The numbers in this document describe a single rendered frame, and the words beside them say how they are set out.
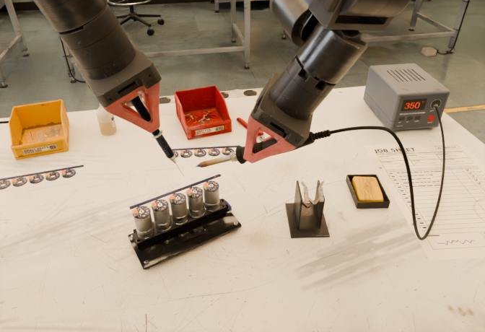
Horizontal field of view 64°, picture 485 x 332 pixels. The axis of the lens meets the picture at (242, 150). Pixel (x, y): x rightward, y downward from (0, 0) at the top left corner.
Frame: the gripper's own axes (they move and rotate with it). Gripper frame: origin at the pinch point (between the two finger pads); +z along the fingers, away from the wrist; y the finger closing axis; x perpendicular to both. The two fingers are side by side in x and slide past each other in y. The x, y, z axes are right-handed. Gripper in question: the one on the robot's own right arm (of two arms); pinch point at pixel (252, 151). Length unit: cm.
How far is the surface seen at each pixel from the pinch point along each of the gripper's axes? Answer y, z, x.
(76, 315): 19.0, 22.6, -8.4
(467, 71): -267, 25, 140
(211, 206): -1.1, 14.2, 0.4
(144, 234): 6.8, 18.2, -6.3
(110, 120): -20.6, 27.9, -24.7
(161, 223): 4.8, 16.5, -5.1
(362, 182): -14.9, 3.9, 21.6
